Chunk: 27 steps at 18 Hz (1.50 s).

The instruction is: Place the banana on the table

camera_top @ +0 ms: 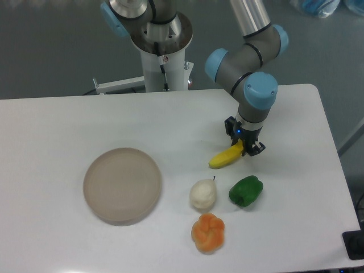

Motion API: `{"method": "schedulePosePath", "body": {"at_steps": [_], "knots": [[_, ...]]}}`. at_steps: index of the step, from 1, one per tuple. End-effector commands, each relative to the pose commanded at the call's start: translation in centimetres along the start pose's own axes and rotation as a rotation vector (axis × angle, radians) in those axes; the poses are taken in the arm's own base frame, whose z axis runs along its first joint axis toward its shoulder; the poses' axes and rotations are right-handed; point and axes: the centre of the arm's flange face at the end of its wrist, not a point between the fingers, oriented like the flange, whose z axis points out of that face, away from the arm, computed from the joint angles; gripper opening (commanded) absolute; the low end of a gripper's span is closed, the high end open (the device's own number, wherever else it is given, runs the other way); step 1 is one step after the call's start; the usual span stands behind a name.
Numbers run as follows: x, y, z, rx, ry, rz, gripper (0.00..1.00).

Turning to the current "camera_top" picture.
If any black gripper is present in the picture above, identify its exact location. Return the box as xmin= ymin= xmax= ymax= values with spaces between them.
xmin=224 ymin=116 xmax=266 ymax=156

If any yellow banana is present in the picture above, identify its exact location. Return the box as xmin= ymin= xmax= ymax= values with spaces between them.
xmin=208 ymin=140 xmax=244 ymax=169

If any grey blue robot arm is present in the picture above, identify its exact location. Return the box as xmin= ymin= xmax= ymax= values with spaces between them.
xmin=100 ymin=1 xmax=289 ymax=156

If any green bell pepper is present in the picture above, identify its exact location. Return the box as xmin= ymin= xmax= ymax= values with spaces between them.
xmin=228 ymin=175 xmax=263 ymax=208

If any white pear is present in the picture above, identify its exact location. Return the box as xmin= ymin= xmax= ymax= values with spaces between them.
xmin=189 ymin=179 xmax=217 ymax=211

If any orange knot bread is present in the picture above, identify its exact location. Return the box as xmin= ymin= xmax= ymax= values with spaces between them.
xmin=191 ymin=213 xmax=225 ymax=253

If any beige round plate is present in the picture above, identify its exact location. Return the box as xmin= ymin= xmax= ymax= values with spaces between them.
xmin=83 ymin=148 xmax=162 ymax=226

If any black device at edge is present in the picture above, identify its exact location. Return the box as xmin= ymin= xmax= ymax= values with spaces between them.
xmin=342 ymin=230 xmax=363 ymax=260

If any blue plastic bag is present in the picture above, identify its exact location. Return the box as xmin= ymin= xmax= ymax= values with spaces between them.
xmin=289 ymin=0 xmax=341 ymax=18

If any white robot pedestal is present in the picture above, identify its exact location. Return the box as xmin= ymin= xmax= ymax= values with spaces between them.
xmin=129 ymin=13 xmax=194 ymax=93

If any black base cable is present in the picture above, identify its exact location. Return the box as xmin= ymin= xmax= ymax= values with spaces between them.
xmin=153 ymin=42 xmax=171 ymax=92

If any white left pedestal leg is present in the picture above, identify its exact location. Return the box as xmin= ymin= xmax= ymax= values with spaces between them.
xmin=93 ymin=76 xmax=145 ymax=94

